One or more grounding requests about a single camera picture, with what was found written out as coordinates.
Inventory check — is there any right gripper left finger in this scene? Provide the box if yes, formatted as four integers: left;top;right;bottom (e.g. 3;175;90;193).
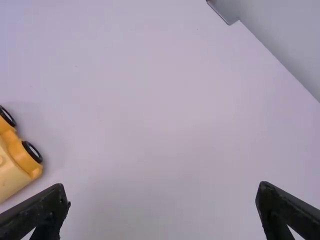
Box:
0;183;71;240

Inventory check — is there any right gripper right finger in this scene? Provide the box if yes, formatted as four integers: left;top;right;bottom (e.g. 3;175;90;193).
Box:
255;181;320;240

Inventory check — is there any yellow toy car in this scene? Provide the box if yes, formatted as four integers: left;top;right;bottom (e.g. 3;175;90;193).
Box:
0;104;44;205

